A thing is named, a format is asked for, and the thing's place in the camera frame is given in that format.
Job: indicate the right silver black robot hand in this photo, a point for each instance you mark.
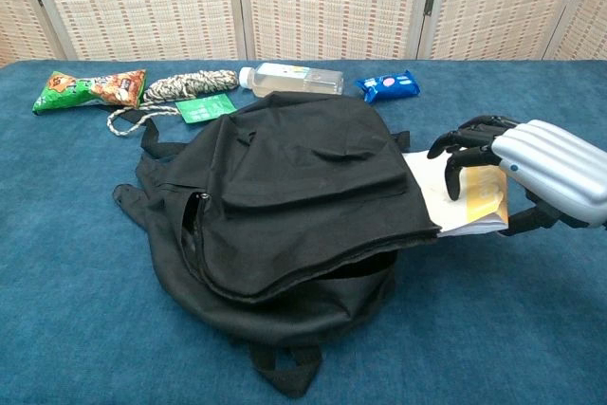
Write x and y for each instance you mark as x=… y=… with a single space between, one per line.
x=550 y=163

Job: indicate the white and yellow booklet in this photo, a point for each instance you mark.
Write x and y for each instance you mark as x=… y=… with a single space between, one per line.
x=483 y=201

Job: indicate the black fabric backpack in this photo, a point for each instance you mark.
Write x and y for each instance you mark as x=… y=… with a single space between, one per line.
x=294 y=196

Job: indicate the blue felt table cover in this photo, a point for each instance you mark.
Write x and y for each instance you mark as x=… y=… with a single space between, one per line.
x=498 y=305

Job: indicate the blue cookie packet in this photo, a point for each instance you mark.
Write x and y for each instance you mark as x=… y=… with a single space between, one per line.
x=386 y=85

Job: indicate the woven bamboo folding screen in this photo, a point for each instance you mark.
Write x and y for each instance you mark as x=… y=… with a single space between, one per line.
x=332 y=2

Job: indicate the clear plastic drink bottle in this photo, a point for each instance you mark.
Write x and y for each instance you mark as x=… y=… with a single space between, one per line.
x=289 y=79

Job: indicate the green flat packet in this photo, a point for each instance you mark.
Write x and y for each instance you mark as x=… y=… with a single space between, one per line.
x=204 y=108

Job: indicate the green orange snack bag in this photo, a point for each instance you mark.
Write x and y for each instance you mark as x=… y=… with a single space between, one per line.
x=90 y=89

